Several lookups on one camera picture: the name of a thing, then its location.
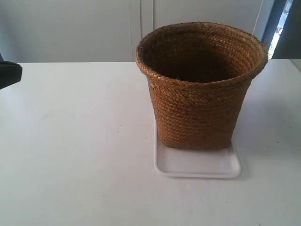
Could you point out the brown woven wicker basket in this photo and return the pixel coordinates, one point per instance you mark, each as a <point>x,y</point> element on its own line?
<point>198,74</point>

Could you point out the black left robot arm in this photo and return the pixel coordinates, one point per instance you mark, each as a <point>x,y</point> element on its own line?
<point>10,73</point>

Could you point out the white rectangular plastic tray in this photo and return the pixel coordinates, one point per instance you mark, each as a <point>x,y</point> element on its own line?
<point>186,163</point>

